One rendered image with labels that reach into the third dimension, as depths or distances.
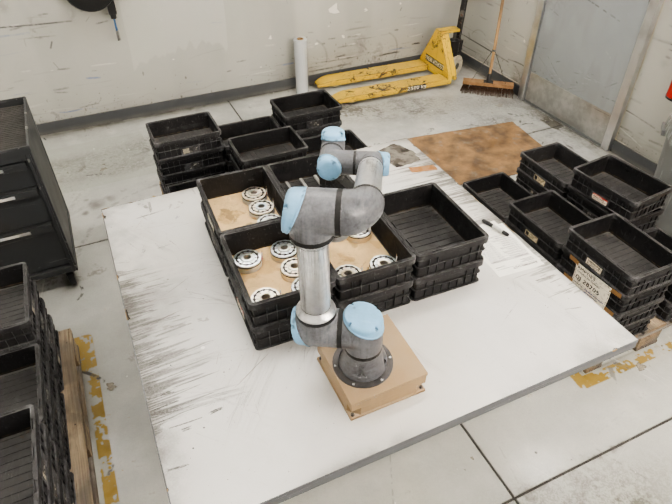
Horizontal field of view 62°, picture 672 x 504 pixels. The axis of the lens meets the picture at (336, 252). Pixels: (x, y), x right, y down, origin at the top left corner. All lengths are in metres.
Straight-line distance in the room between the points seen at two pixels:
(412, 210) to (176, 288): 0.99
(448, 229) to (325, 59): 3.51
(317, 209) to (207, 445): 0.81
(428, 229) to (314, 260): 0.90
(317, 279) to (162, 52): 3.80
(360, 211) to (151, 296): 1.12
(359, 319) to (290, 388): 0.38
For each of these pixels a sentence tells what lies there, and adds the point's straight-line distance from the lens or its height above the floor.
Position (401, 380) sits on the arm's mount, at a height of 0.79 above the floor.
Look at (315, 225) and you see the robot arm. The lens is 1.32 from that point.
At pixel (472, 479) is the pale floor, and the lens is 2.52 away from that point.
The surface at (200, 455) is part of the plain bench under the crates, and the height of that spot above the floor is 0.70.
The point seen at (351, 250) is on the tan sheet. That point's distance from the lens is 2.11.
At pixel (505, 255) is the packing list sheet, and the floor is 0.70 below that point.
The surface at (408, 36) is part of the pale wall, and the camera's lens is 5.88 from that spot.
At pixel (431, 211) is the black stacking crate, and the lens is 2.34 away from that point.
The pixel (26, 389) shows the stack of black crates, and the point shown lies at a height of 0.38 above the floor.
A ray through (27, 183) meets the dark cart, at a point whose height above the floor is 0.70.
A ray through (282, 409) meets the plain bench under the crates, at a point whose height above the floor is 0.70.
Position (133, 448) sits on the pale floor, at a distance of 2.68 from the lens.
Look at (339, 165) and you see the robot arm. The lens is 1.68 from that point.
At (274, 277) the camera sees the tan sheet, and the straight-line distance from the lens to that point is 2.00.
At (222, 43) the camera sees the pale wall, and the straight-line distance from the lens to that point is 5.14.
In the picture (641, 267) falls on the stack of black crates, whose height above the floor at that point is 0.49.
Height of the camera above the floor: 2.17
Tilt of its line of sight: 40 degrees down
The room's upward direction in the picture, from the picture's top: straight up
